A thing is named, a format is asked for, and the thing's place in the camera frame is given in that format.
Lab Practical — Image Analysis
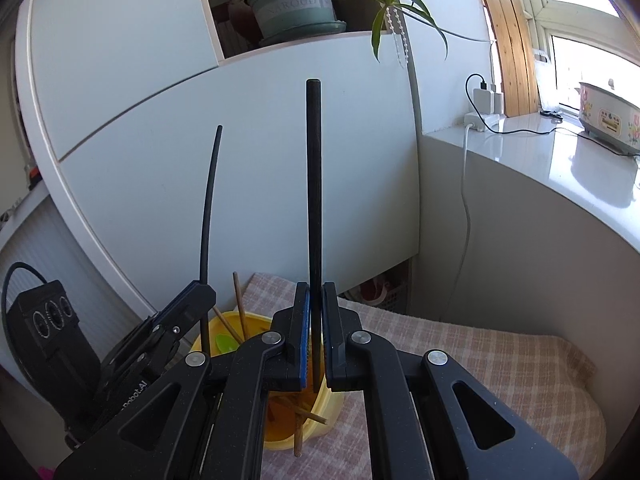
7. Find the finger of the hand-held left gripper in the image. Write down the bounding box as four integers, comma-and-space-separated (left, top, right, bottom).
140, 281, 201, 333
150, 287, 218, 361

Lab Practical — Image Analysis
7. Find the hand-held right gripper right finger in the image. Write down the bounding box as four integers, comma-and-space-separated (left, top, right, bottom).
322, 281, 581, 480

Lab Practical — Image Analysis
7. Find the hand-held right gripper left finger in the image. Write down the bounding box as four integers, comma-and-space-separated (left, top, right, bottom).
54, 281, 312, 480

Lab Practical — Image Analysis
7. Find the light bamboo chopstick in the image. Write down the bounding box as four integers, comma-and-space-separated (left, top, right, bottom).
232, 271, 250, 342
214, 309, 245, 346

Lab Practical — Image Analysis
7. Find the black chopstick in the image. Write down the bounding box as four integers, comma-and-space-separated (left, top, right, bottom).
305, 79, 325, 394
199, 125, 224, 358

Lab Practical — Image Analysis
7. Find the yellow plastic container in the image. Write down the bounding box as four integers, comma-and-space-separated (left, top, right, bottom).
192, 310, 347, 452

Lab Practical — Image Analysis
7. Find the white plastic basket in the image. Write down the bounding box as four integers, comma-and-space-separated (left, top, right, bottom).
345, 270, 412, 314

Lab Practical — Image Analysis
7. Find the white ribbed panel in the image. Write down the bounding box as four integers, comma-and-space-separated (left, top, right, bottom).
0, 195, 151, 376

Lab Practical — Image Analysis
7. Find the pink plaid cloth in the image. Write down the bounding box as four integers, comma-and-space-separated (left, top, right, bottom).
192, 272, 608, 480

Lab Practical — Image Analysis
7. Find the white cabinet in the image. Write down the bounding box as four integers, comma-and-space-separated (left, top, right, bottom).
15, 0, 493, 323

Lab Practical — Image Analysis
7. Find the white windowsill counter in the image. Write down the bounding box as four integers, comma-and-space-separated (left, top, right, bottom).
417, 110, 640, 413

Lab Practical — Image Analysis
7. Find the white power strip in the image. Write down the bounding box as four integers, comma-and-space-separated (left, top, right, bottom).
463, 111, 501, 132

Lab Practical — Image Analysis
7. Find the brown plant pot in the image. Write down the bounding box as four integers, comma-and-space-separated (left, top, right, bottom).
227, 0, 262, 44

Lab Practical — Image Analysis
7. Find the grey-green plant pot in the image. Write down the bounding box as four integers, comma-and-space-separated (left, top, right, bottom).
246, 0, 347, 46

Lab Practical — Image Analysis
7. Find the wooden slat board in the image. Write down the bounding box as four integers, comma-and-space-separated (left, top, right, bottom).
471, 0, 543, 119

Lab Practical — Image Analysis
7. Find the floral cooking pot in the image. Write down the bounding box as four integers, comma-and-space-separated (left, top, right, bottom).
577, 81, 640, 156

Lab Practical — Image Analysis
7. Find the black looped cable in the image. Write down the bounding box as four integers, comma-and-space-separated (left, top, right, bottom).
1, 261, 51, 322

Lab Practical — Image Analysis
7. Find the white beaded cord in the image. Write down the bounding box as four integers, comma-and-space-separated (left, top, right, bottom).
384, 4, 407, 69

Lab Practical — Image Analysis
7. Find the white window frame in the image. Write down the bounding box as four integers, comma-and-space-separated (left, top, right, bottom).
500, 0, 640, 117

